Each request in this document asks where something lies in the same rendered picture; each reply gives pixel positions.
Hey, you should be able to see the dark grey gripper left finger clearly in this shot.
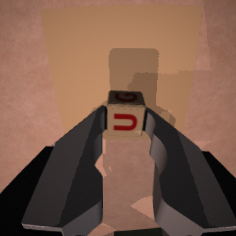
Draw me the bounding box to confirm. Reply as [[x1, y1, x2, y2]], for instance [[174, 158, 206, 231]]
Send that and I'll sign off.
[[0, 105, 107, 236]]

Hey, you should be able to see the tan flat mat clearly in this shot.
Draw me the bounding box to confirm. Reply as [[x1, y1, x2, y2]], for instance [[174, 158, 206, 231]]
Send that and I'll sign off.
[[40, 4, 203, 135]]

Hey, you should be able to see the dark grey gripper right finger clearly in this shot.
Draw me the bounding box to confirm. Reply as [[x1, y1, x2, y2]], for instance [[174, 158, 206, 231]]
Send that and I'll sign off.
[[143, 107, 236, 236]]

